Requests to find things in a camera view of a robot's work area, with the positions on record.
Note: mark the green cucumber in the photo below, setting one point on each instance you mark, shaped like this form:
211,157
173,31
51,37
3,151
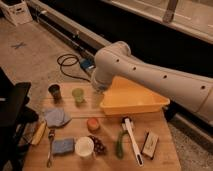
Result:
118,147

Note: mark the yellow plastic bin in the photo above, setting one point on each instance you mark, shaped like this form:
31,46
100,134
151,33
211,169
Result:
127,97

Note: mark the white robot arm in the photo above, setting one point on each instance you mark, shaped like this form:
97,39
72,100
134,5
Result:
190,91

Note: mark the white cardboard box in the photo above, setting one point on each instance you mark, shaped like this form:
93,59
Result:
17,14

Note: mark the blue sponge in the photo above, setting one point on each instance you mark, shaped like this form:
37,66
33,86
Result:
63,146

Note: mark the blue power device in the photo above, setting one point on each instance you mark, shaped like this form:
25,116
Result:
87,65

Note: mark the yellow banana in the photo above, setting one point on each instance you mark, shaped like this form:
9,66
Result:
39,133

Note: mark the metal fork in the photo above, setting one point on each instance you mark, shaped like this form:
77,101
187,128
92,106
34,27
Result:
51,136

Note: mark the white long-handled brush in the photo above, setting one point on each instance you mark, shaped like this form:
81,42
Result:
127,125

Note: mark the light blue towel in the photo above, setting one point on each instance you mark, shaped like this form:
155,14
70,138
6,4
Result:
56,117

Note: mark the white paper cup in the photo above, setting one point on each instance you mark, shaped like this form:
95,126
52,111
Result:
84,147

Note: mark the black chair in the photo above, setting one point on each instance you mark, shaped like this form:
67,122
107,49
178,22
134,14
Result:
14,116

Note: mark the green plastic cup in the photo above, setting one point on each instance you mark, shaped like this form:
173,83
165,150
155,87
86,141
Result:
78,95

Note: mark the dark grape bunch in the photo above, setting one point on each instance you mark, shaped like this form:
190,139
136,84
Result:
99,147

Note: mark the orange round toy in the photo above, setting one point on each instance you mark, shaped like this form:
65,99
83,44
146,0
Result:
93,124

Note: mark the black and white eraser block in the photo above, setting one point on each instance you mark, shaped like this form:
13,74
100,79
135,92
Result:
150,145

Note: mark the dark brown cup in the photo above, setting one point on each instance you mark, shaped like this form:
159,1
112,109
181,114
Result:
54,90

